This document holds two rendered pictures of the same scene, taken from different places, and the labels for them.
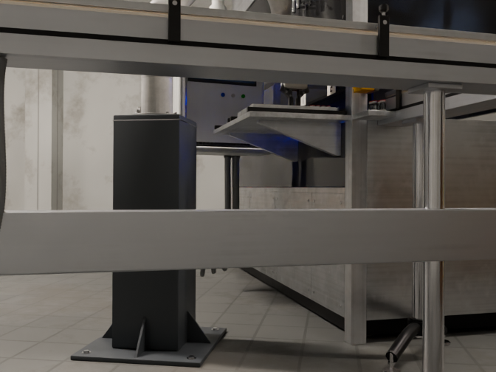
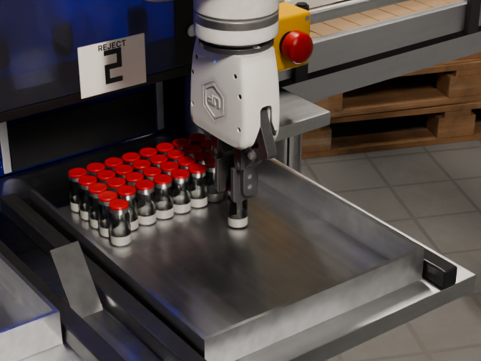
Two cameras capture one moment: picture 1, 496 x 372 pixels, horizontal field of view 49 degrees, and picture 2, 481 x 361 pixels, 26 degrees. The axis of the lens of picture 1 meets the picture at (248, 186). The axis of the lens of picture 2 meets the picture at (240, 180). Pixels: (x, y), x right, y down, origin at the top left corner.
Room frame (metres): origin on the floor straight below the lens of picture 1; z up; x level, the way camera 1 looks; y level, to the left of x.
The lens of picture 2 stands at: (2.52, 0.73, 1.44)
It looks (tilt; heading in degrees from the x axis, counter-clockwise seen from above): 27 degrees down; 249
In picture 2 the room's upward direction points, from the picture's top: straight up
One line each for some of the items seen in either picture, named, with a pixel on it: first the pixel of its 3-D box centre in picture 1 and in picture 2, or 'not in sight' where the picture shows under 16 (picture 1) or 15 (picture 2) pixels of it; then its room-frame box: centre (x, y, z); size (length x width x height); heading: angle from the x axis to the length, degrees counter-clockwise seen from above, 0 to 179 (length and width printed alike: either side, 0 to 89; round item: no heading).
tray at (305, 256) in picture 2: (285, 114); (217, 232); (2.20, -0.15, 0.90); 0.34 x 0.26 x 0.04; 104
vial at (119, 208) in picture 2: not in sight; (119, 223); (2.29, -0.19, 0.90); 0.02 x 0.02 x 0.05
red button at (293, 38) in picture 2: not in sight; (294, 46); (2.01, -0.39, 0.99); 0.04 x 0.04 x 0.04; 15
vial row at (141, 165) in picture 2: not in sight; (150, 178); (2.23, -0.28, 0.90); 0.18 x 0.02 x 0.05; 14
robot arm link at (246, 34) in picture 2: not in sight; (235, 22); (2.16, -0.19, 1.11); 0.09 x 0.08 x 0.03; 105
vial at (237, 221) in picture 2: not in sight; (237, 206); (2.16, -0.18, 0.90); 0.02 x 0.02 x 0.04
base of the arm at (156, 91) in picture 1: (156, 94); not in sight; (2.06, 0.35, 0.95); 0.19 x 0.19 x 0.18
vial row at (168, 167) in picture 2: not in sight; (161, 186); (2.23, -0.26, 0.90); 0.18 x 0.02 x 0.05; 14
